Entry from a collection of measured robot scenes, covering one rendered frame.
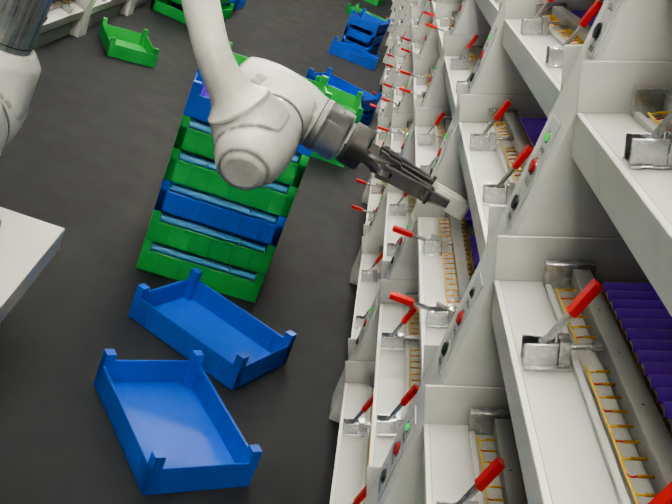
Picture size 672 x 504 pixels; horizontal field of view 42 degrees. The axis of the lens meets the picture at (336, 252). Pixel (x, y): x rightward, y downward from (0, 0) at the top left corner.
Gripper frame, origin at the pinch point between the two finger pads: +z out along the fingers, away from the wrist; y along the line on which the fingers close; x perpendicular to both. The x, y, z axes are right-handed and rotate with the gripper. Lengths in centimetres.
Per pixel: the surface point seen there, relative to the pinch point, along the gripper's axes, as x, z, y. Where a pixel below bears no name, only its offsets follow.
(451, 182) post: 0.1, 1.2, 12.7
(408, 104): 19, 1, 153
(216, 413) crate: 58, -14, -3
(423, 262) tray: 8.5, 0.4, -9.8
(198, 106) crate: 23, -49, 46
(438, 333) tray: 7.5, 2.2, -34.9
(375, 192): 46, 6, 136
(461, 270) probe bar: 3.5, 4.2, -18.2
